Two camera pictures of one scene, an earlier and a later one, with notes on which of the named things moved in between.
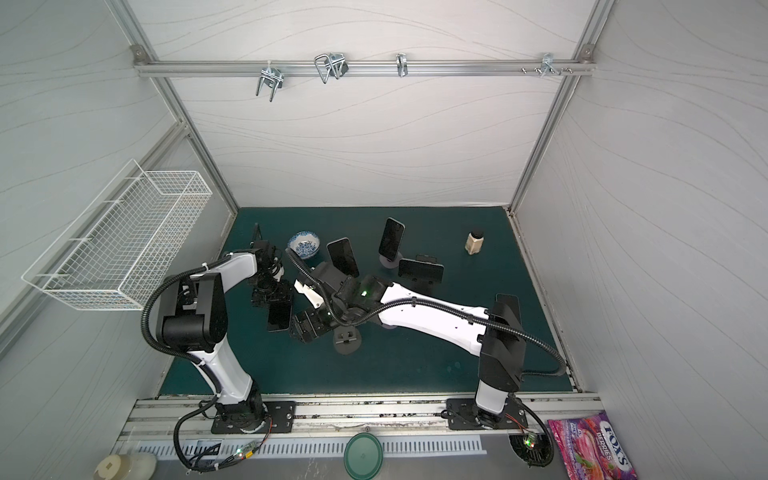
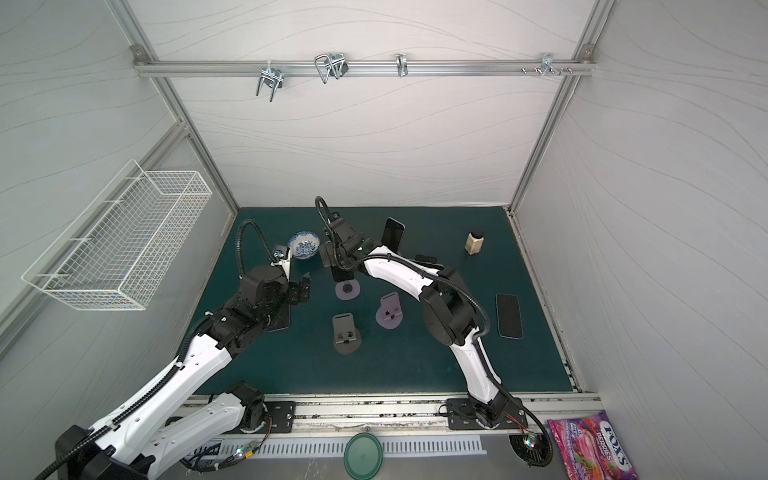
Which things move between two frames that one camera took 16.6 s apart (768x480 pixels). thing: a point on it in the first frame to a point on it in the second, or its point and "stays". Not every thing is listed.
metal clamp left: [273, 76] stays
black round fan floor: [535, 449] stays
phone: [279, 315] stays
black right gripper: [313, 321] to [335, 250]
